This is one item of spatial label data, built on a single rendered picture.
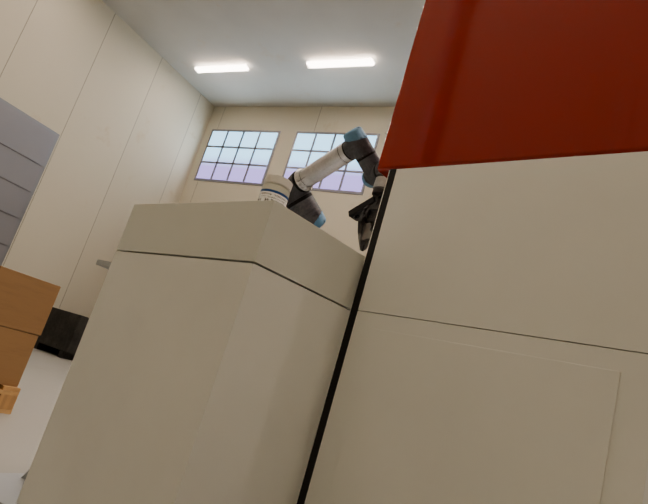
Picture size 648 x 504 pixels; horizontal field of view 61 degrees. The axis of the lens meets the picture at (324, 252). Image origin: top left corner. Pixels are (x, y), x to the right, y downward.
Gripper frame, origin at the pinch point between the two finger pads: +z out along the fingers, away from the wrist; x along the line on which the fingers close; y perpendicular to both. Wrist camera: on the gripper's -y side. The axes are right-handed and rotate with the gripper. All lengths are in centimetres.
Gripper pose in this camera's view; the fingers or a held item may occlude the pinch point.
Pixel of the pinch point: (361, 247)
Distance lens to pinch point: 182.2
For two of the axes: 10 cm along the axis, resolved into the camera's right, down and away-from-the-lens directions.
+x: 6.3, 4.0, 6.6
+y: 7.1, 0.4, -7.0
